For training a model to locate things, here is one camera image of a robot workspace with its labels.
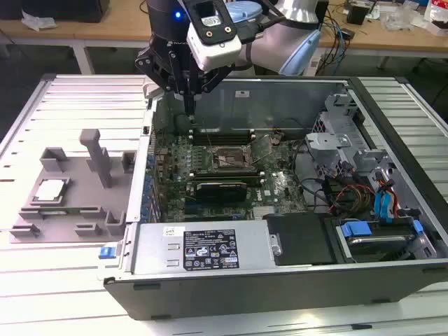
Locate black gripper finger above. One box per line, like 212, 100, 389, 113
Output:
190, 64, 233, 123
134, 45, 193, 123

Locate silver CPU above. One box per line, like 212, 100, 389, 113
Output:
34, 178, 68, 203

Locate CPU socket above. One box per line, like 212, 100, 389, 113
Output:
209, 143, 252, 170

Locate wooden desk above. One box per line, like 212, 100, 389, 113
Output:
0, 15, 448, 76

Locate black RAM slot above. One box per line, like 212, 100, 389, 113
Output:
191, 175, 263, 181
191, 171, 263, 176
191, 180, 263, 186
190, 136, 255, 141
190, 140, 255, 145

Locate black equipment box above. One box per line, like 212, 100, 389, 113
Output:
0, 0, 110, 22

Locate black graphics card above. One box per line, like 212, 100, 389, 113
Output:
193, 179, 249, 204

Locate green motherboard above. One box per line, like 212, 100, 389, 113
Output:
148, 132, 312, 223

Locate crumpled white plastic bag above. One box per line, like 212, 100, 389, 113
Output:
20, 9, 57, 32

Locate grey parts rack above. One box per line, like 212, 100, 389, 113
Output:
8, 128, 138, 244

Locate grey metal drive cage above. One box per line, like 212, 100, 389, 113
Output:
303, 91, 398, 178

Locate silver chipset heatsink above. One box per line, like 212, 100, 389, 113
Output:
252, 205, 278, 218

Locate small black box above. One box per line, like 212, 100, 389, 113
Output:
346, 2, 368, 25

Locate green RAM stick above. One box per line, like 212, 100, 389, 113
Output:
34, 208, 101, 214

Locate silver power supply unit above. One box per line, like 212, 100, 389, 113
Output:
122, 219, 278, 278

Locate black drive bay cover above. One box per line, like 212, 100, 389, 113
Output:
262, 213, 339, 266

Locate clear plastic wrapping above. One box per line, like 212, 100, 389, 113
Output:
383, 6, 426, 32

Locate black open PC case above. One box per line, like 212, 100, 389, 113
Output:
103, 75, 448, 321

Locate white red printed bag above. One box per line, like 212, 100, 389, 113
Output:
424, 0, 448, 36

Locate hard disk in blue carrier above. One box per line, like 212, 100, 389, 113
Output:
335, 218, 426, 263

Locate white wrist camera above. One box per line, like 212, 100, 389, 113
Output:
186, 0, 243, 73

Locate coloured power wire bundle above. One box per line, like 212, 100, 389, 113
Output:
323, 174, 377, 215

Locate blue data cable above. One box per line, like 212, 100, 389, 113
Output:
374, 178, 398, 225

